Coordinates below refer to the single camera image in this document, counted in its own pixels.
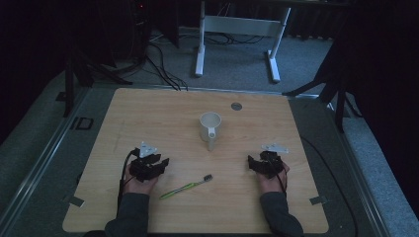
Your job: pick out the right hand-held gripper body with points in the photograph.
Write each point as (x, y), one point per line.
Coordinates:
(270, 163)

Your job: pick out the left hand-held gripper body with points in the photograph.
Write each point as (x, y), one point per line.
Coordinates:
(142, 166)

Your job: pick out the green toothbrush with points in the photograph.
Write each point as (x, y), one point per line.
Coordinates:
(184, 188)

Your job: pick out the white mug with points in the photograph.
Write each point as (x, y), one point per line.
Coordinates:
(210, 129)

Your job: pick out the person's right hand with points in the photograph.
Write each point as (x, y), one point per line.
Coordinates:
(269, 184)

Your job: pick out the person's left hand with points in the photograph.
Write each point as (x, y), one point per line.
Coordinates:
(138, 187)

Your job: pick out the round grey table grommet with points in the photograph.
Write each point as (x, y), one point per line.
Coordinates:
(236, 106)

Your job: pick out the grey tape piece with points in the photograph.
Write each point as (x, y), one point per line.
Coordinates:
(74, 200)
(318, 200)

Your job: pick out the black tripod stand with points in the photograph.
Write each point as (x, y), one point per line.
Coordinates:
(68, 89)
(340, 112)

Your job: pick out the dark computer tower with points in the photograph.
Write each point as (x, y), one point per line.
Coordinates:
(141, 19)

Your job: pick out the metal floor rail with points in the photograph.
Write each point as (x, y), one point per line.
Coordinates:
(42, 155)
(359, 174)

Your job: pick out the white desk frame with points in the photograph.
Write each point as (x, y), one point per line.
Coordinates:
(242, 25)

